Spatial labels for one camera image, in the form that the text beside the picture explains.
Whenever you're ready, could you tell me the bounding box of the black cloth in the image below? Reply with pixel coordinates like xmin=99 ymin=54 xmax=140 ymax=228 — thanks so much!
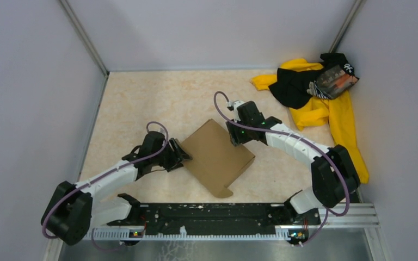
xmin=268 ymin=53 xmax=350 ymax=109

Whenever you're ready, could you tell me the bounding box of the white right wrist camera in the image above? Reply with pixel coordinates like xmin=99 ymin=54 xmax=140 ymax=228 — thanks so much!
xmin=227 ymin=100 xmax=245 ymax=112

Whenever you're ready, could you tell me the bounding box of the brown cardboard box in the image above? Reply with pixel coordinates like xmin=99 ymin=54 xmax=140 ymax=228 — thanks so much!
xmin=180 ymin=119 xmax=255 ymax=198

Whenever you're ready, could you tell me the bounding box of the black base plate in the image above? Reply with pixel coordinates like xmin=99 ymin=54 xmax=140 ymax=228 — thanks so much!
xmin=109 ymin=203 xmax=321 ymax=236

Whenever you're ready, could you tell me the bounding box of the aluminium frame rail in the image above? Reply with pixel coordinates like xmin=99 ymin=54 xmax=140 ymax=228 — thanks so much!
xmin=44 ymin=202 xmax=390 ymax=260

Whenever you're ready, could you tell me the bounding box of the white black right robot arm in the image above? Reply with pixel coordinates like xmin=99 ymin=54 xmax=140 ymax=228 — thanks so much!
xmin=226 ymin=100 xmax=361 ymax=224

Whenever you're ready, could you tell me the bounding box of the patterned grey pouch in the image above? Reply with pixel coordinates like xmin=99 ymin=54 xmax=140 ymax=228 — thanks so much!
xmin=306 ymin=63 xmax=359 ymax=100

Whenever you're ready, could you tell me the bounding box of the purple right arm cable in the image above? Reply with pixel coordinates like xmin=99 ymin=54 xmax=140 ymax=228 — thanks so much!
xmin=213 ymin=90 xmax=351 ymax=247

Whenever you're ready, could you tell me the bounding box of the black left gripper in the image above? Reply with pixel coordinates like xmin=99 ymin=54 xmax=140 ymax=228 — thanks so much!
xmin=151 ymin=138 xmax=192 ymax=172

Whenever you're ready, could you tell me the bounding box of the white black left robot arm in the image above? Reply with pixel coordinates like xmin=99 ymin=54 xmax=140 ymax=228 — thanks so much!
xmin=41 ymin=131 xmax=192 ymax=245

